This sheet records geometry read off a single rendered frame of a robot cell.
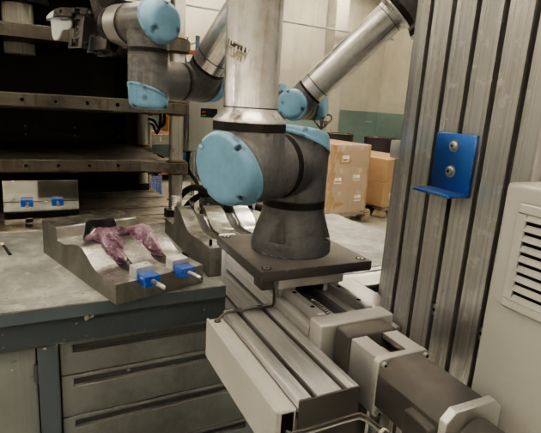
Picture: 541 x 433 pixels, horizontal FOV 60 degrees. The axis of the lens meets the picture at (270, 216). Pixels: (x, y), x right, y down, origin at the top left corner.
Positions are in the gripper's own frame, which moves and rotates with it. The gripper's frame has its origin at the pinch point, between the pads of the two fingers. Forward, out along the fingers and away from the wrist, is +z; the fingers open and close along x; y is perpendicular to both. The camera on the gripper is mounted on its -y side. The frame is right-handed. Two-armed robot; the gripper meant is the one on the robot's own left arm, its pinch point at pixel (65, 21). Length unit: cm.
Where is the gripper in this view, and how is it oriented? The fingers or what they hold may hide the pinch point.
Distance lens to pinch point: 121.4
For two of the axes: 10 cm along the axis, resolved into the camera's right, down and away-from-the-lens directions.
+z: -7.8, -1.9, 6.0
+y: -1.4, 9.8, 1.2
